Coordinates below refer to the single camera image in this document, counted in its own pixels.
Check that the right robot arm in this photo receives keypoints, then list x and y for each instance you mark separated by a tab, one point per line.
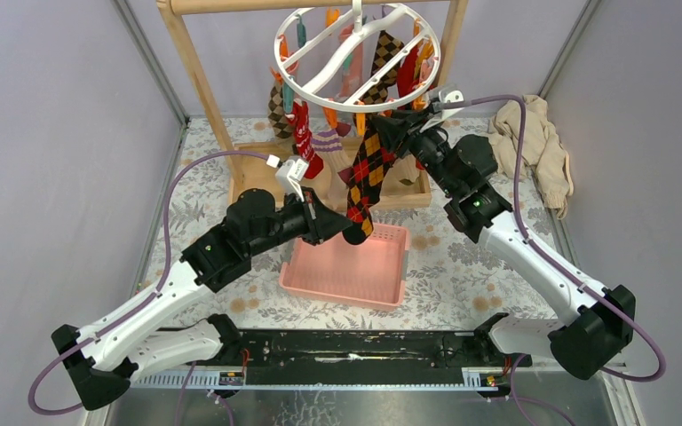
593	321

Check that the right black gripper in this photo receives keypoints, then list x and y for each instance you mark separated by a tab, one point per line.
394	131

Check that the red white patterned sock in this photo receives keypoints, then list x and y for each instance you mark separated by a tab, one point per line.
303	139

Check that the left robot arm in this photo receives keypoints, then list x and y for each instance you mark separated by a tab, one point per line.
105	357

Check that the wooden hanger rack frame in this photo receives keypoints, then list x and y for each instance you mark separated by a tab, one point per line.
393	196

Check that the floral table mat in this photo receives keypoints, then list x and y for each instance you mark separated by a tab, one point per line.
451	283

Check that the black red yellow argyle sock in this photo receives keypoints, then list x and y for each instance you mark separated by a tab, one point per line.
370	165

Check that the brown beige argyle sock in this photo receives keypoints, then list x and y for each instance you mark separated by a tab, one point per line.
280	124

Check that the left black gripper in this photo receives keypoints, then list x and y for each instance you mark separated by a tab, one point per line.
321	224

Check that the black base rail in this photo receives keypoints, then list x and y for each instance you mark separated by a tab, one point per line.
365	357

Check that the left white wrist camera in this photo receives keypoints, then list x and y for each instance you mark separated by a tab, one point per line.
289	173

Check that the beige crumpled cloth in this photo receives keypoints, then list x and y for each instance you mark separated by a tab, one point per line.
541	150

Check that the plain red sock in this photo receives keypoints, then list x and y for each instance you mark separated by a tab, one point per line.
408	73

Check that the pink sock rear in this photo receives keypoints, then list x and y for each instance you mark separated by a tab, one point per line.
351	73

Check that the beige purple striped sock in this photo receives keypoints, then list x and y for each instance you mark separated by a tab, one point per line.
327	144

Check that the white round clip hanger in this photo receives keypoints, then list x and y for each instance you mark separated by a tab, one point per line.
337	86

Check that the pink plastic basket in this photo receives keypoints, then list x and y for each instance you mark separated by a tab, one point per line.
371	275

